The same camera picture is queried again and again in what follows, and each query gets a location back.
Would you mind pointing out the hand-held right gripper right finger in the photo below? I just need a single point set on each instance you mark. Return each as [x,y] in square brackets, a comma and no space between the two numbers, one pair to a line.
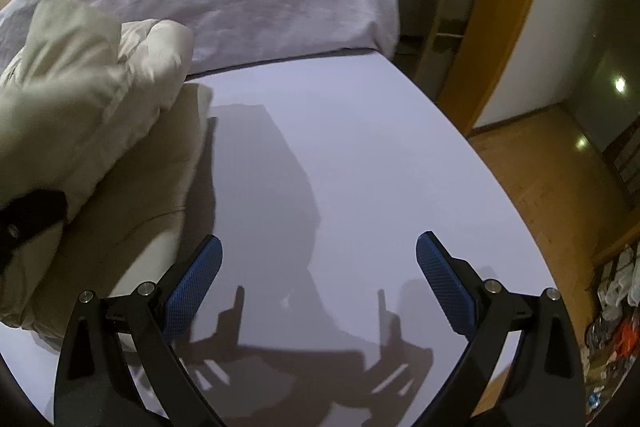
[445,287]

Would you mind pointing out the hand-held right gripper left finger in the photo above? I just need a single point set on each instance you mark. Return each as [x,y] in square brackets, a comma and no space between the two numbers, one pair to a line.
[196,287]

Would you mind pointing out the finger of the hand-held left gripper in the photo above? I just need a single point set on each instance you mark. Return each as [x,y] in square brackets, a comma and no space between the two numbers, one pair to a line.
[30,214]

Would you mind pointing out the light grey puffer jacket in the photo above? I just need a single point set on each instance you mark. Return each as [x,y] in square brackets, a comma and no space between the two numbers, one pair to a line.
[75,107]

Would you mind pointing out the bed with lilac sheet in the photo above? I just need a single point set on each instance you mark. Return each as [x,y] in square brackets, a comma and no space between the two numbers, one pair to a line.
[360,157]

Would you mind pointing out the white cloth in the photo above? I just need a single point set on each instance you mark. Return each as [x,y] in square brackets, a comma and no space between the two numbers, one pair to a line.
[620,287]

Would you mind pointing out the orange plastic item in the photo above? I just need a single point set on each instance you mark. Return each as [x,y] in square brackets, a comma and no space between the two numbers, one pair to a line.
[627,338]

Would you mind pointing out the dark wooden chair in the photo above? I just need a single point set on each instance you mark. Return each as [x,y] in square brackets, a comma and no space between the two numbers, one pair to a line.
[625,167]

